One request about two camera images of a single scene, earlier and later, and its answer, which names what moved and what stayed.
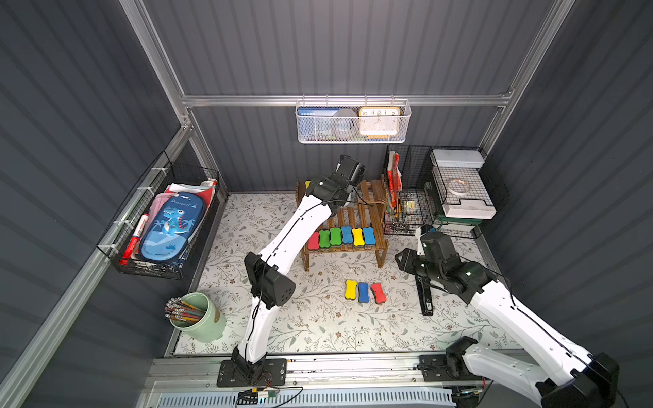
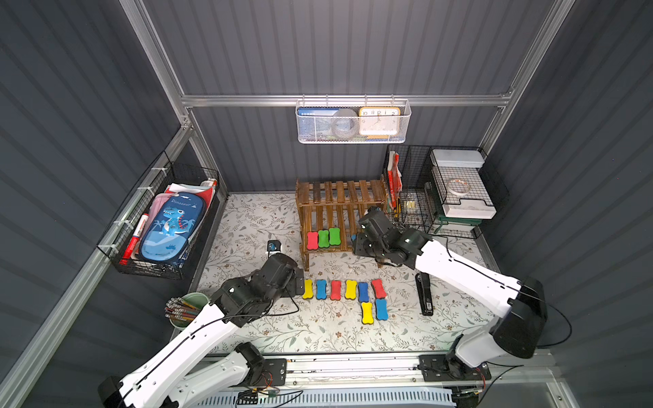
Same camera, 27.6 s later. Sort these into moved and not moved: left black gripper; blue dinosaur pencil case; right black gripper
Moved: right black gripper; left black gripper
Not moved: blue dinosaur pencil case
